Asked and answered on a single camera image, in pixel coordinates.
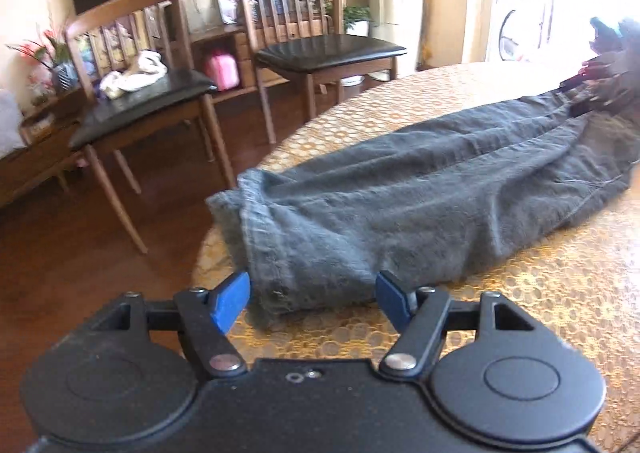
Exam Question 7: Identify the wooden sideboard shelf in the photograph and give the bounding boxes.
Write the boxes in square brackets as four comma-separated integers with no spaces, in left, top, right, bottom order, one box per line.
[0,0,346,209]

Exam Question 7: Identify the dark grey denim jeans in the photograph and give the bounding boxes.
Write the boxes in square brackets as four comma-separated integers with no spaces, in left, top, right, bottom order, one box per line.
[207,91,639,319]

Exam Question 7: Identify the potted green plant white pot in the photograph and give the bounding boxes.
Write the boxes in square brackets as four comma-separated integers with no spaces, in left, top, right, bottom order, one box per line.
[343,5,372,37]

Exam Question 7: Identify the white cloth on chair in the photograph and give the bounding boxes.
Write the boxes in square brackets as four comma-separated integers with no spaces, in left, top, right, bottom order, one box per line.
[99,50,168,100]

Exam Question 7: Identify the pink container on shelf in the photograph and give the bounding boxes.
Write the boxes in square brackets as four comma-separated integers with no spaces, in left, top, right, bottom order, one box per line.
[204,51,240,91]

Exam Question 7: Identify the left wooden chair black seat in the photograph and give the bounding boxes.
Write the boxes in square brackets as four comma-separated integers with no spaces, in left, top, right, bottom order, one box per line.
[65,0,235,253]

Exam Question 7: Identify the wooden chair black seat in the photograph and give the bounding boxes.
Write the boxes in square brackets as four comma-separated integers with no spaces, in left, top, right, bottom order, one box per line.
[240,0,407,145]
[65,0,235,253]

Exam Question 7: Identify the red flower bouquet vase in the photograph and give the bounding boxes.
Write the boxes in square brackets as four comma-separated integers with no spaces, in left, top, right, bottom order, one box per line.
[6,29,79,94]

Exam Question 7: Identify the right wooden chair black seat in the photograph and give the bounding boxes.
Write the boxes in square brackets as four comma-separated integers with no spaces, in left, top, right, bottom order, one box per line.
[240,0,407,145]

